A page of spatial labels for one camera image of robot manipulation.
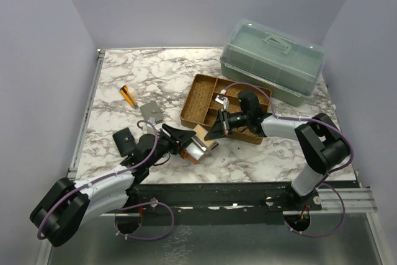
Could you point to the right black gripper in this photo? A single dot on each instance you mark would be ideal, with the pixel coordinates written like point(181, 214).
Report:
point(217, 131)

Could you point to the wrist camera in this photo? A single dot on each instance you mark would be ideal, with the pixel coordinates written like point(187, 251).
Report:
point(152, 120)
point(223, 100)

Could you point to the black card holder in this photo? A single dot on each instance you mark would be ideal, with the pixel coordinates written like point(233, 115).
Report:
point(123, 141)

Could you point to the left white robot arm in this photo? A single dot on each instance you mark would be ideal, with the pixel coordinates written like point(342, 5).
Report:
point(69, 203)

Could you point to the brown leather card holder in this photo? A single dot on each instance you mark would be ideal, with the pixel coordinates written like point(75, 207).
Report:
point(198, 149)

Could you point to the green plastic storage box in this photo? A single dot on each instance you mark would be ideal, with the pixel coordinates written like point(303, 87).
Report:
point(257, 54)

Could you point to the grey card holder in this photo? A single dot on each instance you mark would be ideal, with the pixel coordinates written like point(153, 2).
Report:
point(151, 109)

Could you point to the woven wicker divided tray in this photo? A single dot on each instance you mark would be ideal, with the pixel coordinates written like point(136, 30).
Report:
point(200, 107)

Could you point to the black mounting rail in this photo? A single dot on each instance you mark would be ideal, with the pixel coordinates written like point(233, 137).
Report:
point(222, 203)

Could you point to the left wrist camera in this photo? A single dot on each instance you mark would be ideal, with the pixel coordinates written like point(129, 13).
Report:
point(152, 120)

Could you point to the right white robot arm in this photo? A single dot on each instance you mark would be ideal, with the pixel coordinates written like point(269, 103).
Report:
point(321, 143)

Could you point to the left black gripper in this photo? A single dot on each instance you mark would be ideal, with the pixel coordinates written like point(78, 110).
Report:
point(177, 138)

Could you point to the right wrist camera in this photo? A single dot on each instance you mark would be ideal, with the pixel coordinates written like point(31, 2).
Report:
point(223, 100)

